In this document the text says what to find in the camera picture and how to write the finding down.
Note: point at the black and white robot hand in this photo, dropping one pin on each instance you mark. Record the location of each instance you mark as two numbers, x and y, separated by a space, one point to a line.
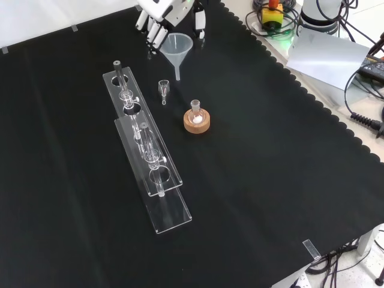
162 9

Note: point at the translucent plastic funnel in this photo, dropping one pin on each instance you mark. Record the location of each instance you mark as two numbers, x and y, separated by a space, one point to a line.
177 45

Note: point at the small glass weighing funnel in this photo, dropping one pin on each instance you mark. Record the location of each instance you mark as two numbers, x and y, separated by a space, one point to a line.
163 87

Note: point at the clear acrylic funnel stand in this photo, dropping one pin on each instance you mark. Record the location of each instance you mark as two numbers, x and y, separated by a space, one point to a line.
168 207

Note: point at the grey tape strip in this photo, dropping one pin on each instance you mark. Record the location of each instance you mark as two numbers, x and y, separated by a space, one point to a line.
74 28
138 7
4 50

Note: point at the yellow stop button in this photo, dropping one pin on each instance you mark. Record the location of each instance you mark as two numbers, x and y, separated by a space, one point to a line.
271 16

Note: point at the glass round-bottom flask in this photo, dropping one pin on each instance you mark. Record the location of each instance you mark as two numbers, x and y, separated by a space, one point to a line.
197 115

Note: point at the pale board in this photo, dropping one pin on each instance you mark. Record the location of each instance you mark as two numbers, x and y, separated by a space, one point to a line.
327 57

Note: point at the black cloth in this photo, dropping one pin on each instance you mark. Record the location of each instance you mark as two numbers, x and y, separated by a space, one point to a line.
255 180

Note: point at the black power adapter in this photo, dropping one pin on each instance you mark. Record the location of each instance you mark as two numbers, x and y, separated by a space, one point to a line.
372 67

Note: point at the clear tape strip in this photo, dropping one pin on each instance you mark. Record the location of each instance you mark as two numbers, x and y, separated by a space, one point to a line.
311 249

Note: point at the white power strip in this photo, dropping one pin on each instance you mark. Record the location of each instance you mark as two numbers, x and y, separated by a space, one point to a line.
298 279

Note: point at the white table leg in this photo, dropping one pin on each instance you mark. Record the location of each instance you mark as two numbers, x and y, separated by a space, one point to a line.
366 240

